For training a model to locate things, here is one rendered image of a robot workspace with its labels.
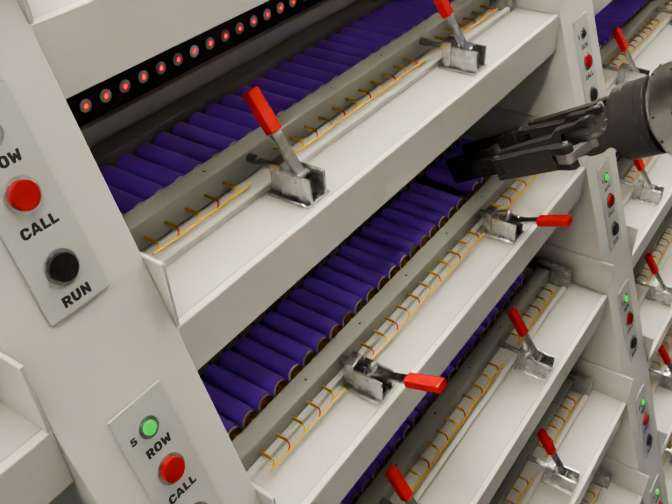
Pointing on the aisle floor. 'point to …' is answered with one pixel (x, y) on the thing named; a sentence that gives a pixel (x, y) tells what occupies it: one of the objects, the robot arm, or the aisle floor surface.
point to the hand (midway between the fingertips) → (483, 157)
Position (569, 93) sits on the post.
